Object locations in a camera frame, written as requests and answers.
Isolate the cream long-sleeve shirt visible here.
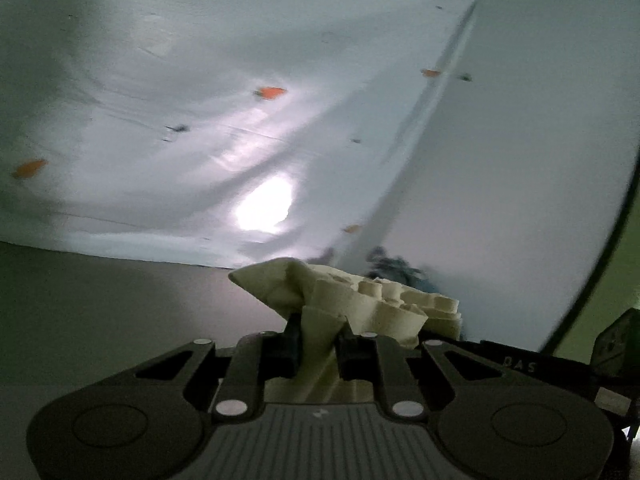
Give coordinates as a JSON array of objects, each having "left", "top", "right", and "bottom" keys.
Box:
[{"left": 229, "top": 258, "right": 462, "bottom": 404}]

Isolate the pile of patterned clothes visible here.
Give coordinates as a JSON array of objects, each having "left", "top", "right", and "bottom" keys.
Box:
[{"left": 366, "top": 246, "right": 434, "bottom": 292}]

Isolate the clear plastic storage bag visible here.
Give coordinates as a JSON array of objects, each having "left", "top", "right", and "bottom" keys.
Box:
[{"left": 1, "top": 0, "right": 639, "bottom": 348}]

